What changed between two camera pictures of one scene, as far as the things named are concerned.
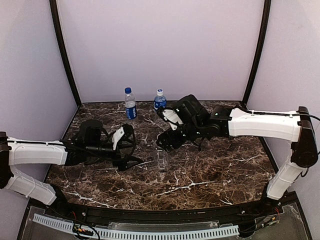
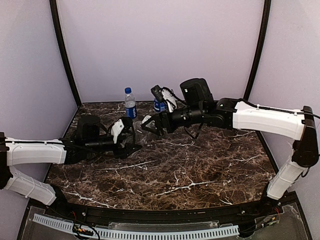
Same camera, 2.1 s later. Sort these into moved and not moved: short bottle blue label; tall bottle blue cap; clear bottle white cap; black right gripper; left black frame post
Moved: clear bottle white cap; black right gripper
Not moved: short bottle blue label; left black frame post; tall bottle blue cap
